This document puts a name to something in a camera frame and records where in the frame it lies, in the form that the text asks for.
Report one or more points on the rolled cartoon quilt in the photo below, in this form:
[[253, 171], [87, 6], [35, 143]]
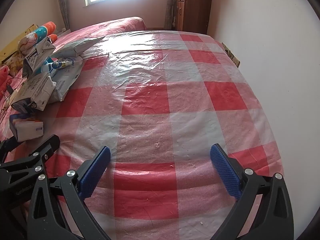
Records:
[[35, 36], [53, 38]]

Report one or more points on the pink love bedspread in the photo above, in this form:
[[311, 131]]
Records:
[[112, 25]]

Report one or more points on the grey foil bag with text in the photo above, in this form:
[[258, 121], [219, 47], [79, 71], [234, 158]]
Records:
[[66, 85]]

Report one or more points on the black charger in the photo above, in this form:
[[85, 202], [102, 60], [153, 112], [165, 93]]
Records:
[[10, 89]]

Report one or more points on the grey curtain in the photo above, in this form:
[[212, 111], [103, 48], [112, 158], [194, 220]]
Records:
[[63, 5]]

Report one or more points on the pink lettered folded blanket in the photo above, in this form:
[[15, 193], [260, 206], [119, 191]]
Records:
[[3, 77]]

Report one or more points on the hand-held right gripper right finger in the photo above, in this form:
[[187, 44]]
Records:
[[226, 172]]

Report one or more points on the tan cardboard pieces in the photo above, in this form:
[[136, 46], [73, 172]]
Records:
[[232, 55]]

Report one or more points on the small white box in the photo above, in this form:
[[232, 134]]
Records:
[[27, 127]]

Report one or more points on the red checkered plastic tablecloth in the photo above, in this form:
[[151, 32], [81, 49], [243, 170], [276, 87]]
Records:
[[162, 105]]

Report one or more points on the floral yellow pillow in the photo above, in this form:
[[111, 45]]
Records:
[[11, 61]]

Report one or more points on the white printed carton box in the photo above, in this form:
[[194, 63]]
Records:
[[35, 90]]

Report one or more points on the plain grey foil bag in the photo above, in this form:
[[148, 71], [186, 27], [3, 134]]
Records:
[[77, 46]]

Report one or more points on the brown wooden cabinet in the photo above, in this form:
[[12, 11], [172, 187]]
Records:
[[192, 10]]

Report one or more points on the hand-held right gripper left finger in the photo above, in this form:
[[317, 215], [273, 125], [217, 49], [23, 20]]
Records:
[[95, 172]]

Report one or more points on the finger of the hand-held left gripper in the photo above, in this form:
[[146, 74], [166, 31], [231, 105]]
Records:
[[37, 158], [6, 146]]

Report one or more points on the white milk carton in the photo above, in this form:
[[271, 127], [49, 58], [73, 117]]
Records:
[[37, 55]]

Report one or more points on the yellow headboard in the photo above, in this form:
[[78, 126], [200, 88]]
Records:
[[15, 41]]

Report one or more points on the striped curtain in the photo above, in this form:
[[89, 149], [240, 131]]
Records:
[[170, 10]]

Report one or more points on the white blue printed pouch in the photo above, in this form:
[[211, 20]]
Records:
[[63, 64]]

